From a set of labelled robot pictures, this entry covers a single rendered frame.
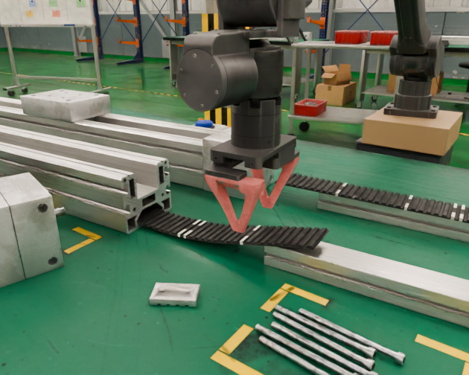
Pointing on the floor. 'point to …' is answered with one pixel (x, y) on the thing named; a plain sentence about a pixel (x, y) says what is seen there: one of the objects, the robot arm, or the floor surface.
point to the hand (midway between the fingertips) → (254, 213)
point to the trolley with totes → (306, 111)
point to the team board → (70, 9)
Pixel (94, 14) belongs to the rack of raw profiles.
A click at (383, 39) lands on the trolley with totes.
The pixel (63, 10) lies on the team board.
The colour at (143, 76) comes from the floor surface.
